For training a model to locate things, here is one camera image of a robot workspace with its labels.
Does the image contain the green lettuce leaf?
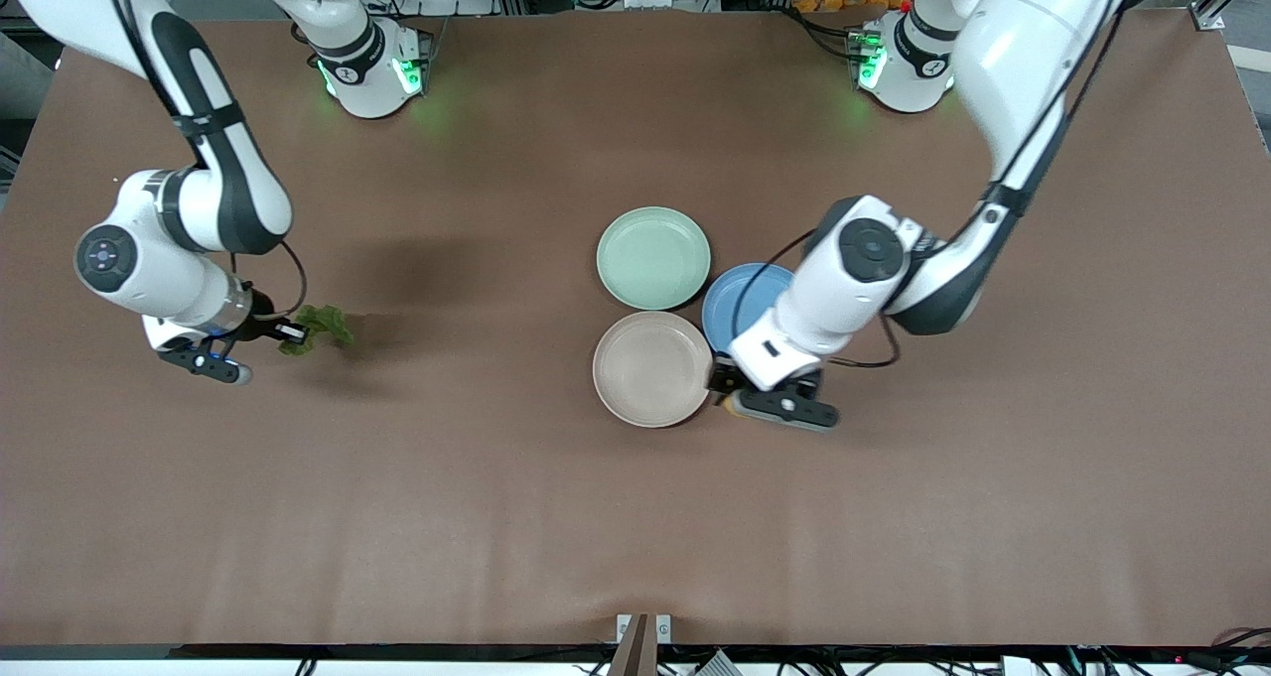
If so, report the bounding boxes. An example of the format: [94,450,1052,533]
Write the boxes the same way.
[278,304,356,357]

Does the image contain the blue plate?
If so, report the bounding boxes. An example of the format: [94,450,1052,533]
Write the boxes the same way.
[701,263,797,361]

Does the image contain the beige plate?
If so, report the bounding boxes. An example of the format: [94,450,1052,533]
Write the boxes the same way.
[592,311,715,429]

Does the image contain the light green plate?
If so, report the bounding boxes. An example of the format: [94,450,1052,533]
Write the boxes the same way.
[597,206,713,312]

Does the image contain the white metal bracket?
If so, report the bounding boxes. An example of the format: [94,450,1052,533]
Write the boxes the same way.
[616,613,673,646]

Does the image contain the brown camera mount post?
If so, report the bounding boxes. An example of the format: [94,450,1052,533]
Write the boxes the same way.
[607,613,649,676]

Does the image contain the black base cable bundle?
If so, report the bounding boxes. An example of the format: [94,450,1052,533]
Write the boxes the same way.
[782,5,867,64]

